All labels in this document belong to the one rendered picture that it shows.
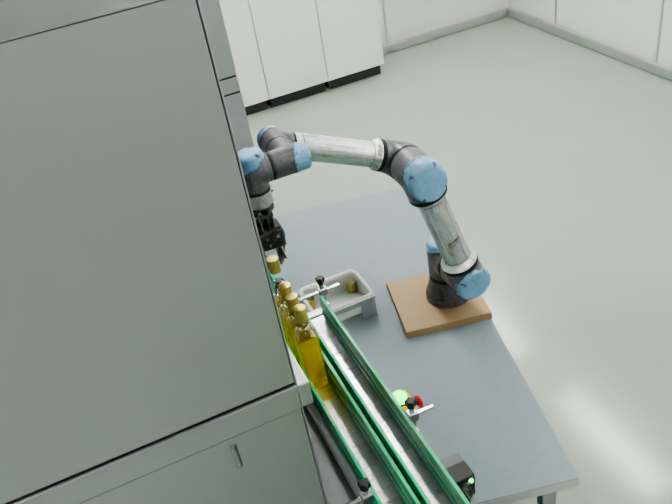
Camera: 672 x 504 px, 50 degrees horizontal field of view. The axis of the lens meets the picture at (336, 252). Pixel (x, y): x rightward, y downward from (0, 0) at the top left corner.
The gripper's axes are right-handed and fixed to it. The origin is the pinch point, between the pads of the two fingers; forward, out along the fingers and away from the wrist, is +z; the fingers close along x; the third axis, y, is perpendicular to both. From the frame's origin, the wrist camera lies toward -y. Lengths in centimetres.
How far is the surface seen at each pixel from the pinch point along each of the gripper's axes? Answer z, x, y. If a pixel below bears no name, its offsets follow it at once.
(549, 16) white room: 108, 350, -364
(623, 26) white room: 95, 353, -274
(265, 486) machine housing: 5, -24, 67
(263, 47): 68, 97, -373
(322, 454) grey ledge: 33, -7, 42
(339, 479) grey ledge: 33, -6, 51
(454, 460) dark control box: 38, 23, 57
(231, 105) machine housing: -8, 16, -96
